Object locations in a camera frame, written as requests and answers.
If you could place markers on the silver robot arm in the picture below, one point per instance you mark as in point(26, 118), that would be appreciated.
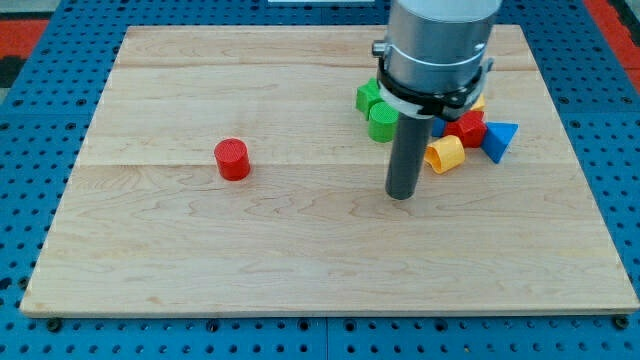
point(435, 46)

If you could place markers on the green cylinder block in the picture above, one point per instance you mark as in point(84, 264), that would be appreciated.
point(382, 122)

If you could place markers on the red cylinder block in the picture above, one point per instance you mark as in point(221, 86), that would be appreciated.
point(232, 159)

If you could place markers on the wooden board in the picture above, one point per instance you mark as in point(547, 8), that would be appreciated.
point(148, 228)

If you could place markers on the green cube block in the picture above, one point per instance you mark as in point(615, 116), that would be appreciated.
point(367, 96)

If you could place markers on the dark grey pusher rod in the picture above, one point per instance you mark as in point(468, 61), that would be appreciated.
point(407, 156)

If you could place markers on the yellow arch block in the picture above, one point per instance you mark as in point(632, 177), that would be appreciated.
point(445, 154)

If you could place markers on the small blue block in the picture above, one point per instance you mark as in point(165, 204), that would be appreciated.
point(438, 128)

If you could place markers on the red hexagon block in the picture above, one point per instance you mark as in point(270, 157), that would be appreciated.
point(470, 129)

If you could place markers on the small yellow block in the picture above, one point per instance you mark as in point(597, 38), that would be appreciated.
point(480, 103)

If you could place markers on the blue triangle block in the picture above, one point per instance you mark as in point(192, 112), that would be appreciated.
point(497, 139)

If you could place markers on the black white mounting bracket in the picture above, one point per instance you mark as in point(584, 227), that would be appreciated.
point(449, 106)

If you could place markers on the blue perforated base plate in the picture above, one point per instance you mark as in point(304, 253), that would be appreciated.
point(48, 109)

